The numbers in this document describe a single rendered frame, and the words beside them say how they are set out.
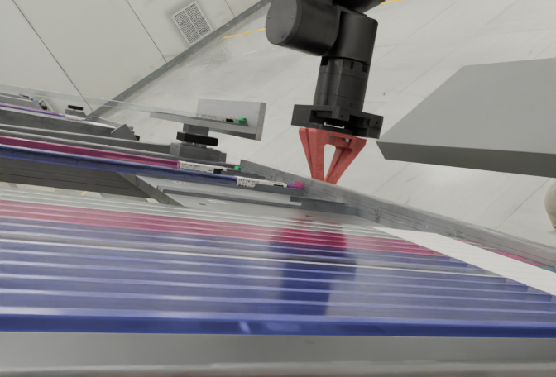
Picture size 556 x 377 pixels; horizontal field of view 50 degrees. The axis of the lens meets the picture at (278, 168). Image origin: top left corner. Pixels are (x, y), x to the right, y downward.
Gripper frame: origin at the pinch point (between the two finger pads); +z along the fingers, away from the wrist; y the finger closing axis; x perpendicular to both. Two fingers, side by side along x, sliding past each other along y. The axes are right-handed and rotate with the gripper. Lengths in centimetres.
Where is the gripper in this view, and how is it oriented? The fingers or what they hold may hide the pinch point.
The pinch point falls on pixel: (323, 188)
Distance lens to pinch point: 69.2
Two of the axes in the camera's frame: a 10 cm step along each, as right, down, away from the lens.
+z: -1.7, 9.8, 0.4
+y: 4.2, 1.2, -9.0
